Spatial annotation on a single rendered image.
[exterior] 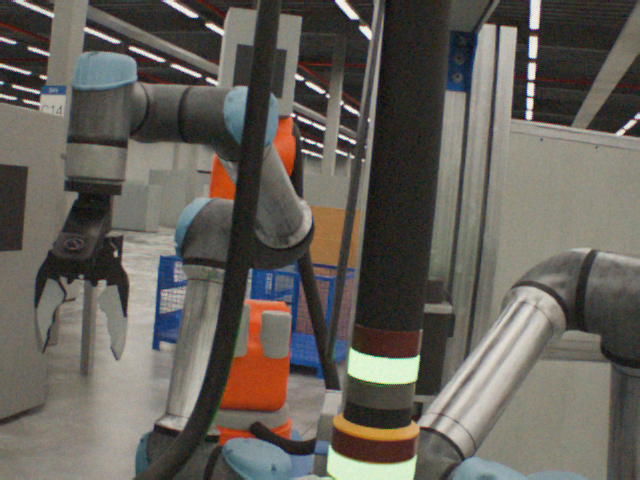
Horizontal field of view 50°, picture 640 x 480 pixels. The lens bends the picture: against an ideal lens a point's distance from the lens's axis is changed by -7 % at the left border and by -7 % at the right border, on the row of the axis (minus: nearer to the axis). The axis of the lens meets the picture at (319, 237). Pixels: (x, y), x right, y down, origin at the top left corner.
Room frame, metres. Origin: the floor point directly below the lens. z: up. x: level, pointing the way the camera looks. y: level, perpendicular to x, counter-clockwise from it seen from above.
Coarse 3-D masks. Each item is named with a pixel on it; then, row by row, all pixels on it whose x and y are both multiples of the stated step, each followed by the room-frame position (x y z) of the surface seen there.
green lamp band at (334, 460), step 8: (336, 456) 0.34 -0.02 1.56; (416, 456) 0.34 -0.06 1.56; (328, 464) 0.34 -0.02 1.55; (336, 464) 0.34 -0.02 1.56; (344, 464) 0.33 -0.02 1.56; (352, 464) 0.33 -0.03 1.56; (360, 464) 0.33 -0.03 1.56; (368, 464) 0.33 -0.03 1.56; (408, 464) 0.33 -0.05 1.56; (336, 472) 0.33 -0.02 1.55; (344, 472) 0.33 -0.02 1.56; (352, 472) 0.33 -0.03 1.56; (360, 472) 0.33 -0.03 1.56; (368, 472) 0.33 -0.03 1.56; (376, 472) 0.33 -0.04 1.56; (384, 472) 0.33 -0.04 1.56; (392, 472) 0.33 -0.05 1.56; (400, 472) 0.33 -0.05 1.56; (408, 472) 0.33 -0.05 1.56
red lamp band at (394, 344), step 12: (360, 336) 0.34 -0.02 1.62; (372, 336) 0.33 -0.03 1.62; (384, 336) 0.33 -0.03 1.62; (396, 336) 0.33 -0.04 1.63; (408, 336) 0.33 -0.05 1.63; (420, 336) 0.34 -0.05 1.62; (360, 348) 0.34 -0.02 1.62; (372, 348) 0.33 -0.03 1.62; (384, 348) 0.33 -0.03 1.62; (396, 348) 0.33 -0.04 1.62; (408, 348) 0.33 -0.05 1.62
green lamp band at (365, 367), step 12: (360, 360) 0.34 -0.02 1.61; (372, 360) 0.33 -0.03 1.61; (384, 360) 0.33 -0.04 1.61; (396, 360) 0.33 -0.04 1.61; (408, 360) 0.33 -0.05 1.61; (360, 372) 0.34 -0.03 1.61; (372, 372) 0.33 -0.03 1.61; (384, 372) 0.33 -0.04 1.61; (396, 372) 0.33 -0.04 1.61; (408, 372) 0.33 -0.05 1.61
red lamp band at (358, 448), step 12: (336, 432) 0.34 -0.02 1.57; (336, 444) 0.34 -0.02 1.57; (348, 444) 0.33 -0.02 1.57; (360, 444) 0.33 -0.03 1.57; (372, 444) 0.33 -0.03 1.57; (384, 444) 0.33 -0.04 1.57; (396, 444) 0.33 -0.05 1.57; (408, 444) 0.33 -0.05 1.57; (348, 456) 0.33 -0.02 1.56; (360, 456) 0.33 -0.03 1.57; (372, 456) 0.33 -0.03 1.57; (384, 456) 0.33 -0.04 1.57; (396, 456) 0.33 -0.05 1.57; (408, 456) 0.33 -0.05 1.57
